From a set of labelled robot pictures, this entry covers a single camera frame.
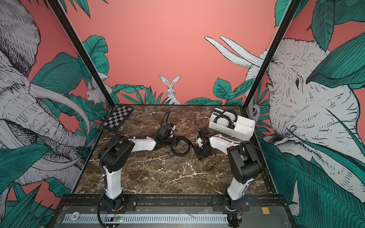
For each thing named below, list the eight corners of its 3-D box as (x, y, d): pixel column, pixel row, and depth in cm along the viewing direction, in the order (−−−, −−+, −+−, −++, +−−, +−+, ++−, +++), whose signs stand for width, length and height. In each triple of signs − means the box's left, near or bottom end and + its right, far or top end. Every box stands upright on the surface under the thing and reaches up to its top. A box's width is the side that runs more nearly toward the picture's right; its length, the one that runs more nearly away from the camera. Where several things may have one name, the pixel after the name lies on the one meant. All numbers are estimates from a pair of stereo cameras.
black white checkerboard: (101, 127, 107) (100, 125, 104) (121, 106, 121) (120, 103, 119) (115, 132, 104) (114, 130, 102) (134, 109, 119) (133, 107, 117)
